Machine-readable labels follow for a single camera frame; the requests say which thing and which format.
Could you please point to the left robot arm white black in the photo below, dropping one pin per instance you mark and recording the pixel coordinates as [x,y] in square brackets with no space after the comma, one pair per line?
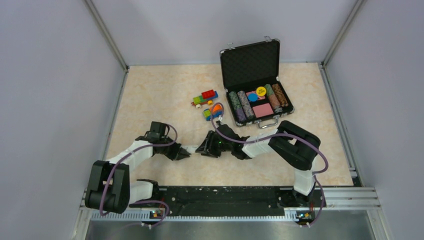
[109,189]

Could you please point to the pink card deck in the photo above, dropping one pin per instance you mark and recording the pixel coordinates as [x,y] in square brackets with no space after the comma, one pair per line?
[262,110]

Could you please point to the red blue brick truck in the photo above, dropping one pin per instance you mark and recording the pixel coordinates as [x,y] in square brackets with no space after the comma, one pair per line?
[205,98]

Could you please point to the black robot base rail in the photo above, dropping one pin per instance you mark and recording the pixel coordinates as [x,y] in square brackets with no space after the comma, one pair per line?
[232,203]

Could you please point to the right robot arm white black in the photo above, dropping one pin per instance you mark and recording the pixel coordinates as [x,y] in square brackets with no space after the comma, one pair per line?
[295,145]

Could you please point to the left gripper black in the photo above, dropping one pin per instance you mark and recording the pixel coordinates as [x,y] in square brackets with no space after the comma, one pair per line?
[178,153]

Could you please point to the orange blue toy car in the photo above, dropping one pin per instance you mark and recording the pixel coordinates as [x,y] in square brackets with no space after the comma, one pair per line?
[213,112]

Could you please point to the blue purple chip stack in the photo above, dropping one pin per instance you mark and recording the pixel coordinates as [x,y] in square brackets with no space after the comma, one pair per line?
[246,105]

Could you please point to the green purple chip stack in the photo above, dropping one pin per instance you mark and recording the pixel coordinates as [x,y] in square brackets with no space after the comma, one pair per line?
[236,104]

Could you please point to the blue poker chip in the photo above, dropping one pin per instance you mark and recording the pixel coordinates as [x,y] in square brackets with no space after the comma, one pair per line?
[252,97]

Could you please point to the black poker chip case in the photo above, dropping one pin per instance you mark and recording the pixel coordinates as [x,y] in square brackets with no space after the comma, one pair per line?
[247,67]

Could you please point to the brown orange chip stack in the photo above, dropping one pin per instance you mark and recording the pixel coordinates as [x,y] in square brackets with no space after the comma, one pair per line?
[280,95]

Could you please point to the yellow dealer button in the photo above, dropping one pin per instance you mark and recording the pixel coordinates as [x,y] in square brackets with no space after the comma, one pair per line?
[261,91]

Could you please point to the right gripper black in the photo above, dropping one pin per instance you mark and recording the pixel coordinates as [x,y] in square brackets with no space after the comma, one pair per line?
[207,148]

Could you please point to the white remote control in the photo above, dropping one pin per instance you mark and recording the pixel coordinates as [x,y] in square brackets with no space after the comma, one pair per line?
[190,148]

